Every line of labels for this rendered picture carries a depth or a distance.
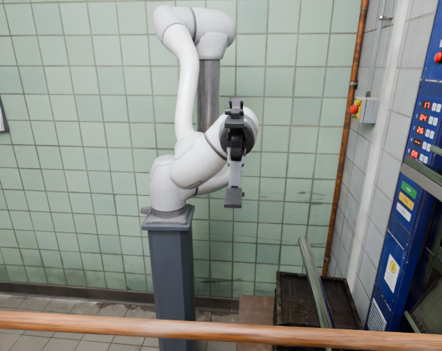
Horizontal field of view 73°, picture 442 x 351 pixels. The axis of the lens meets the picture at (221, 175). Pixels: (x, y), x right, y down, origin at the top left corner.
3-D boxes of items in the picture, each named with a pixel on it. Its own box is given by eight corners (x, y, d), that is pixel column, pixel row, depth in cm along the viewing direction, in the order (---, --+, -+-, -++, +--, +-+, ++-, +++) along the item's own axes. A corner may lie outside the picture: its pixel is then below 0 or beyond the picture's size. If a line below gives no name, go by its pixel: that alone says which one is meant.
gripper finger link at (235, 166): (226, 145, 62) (227, 149, 63) (224, 194, 56) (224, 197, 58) (245, 145, 61) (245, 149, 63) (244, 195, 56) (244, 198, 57)
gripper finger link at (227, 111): (245, 143, 61) (246, 137, 62) (247, 113, 51) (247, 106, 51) (226, 143, 62) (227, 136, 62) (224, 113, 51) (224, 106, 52)
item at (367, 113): (367, 119, 133) (371, 96, 130) (376, 123, 124) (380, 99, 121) (351, 119, 134) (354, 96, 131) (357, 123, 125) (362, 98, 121)
